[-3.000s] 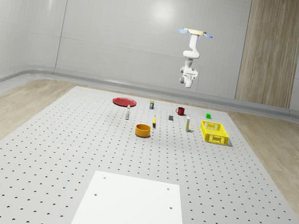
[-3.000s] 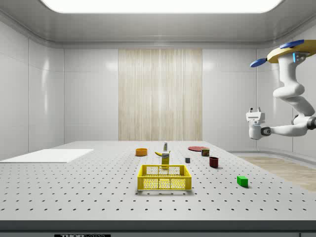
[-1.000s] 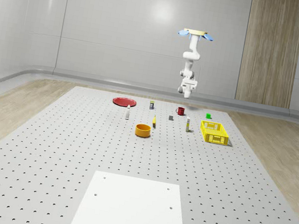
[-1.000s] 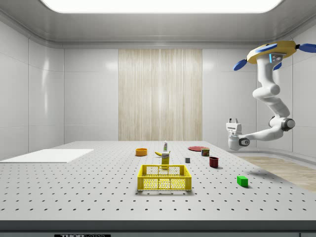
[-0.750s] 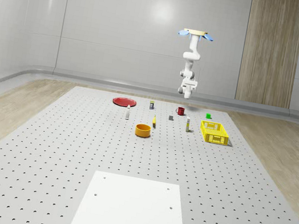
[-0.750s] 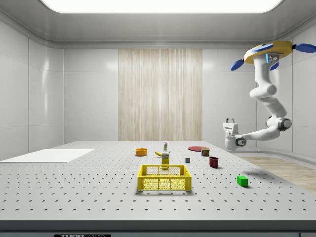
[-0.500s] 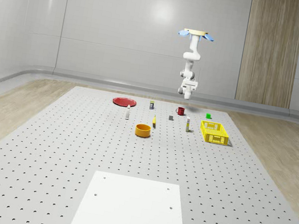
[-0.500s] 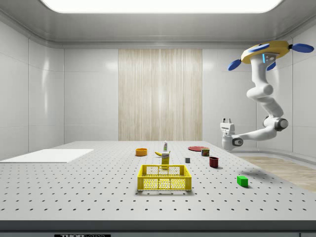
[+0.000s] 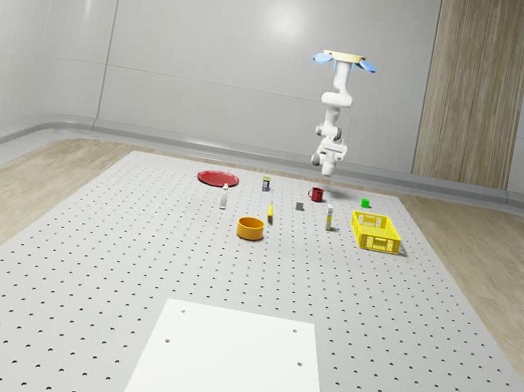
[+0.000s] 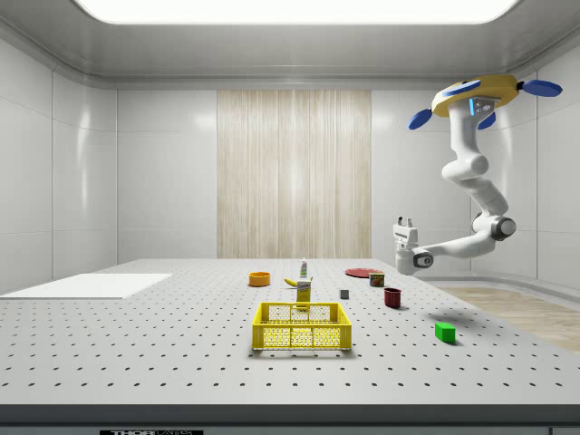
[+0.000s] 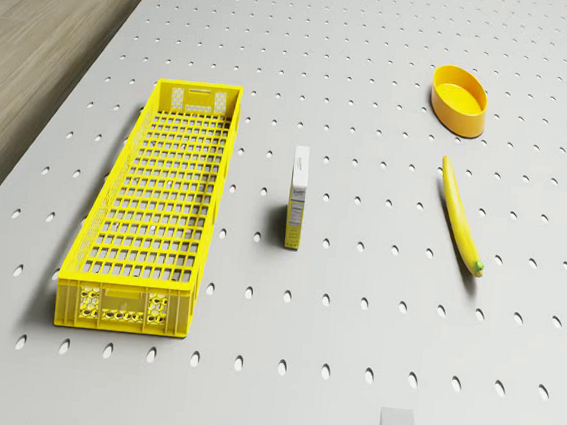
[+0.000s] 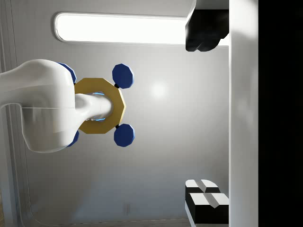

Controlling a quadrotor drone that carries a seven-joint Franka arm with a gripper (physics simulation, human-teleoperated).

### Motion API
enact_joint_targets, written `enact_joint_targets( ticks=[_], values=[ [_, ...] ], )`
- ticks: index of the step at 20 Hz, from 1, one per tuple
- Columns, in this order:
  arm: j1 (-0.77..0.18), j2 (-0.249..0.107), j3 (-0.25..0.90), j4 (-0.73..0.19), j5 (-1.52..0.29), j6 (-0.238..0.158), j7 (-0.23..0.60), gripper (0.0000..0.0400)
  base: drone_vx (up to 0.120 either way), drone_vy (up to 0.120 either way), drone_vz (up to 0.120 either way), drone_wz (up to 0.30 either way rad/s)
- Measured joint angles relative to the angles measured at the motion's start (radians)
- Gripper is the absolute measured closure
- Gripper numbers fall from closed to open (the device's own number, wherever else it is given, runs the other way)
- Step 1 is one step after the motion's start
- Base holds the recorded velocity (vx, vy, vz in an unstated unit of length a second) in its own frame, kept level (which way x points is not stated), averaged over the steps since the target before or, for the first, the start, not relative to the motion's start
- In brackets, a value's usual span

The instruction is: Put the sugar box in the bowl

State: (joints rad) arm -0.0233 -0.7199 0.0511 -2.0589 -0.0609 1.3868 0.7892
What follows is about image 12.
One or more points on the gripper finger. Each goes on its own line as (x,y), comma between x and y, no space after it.
(206,30)
(208,208)

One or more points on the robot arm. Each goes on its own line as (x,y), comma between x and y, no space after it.
(45,104)

